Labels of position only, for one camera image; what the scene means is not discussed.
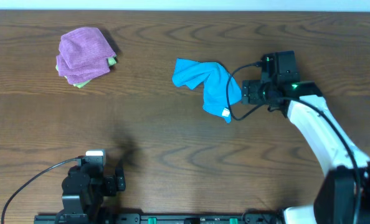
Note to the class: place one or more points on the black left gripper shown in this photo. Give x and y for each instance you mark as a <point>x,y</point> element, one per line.
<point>111,185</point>

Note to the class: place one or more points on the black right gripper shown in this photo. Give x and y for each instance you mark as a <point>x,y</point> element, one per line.
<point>248,92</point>

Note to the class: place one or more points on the blue microfiber cloth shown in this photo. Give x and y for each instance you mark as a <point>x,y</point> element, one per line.
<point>219,90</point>

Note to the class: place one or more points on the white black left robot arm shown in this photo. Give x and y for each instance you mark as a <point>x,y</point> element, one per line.
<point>84,189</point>

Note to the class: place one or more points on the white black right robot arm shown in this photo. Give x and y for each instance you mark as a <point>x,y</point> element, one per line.
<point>344,196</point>

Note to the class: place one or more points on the green folded cloth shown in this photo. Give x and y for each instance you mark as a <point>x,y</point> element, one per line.
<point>83,74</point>

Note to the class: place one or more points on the purple folded cloth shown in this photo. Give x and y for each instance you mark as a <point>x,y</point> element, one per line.
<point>84,45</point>

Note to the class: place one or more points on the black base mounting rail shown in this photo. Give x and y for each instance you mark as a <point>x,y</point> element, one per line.
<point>134,218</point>

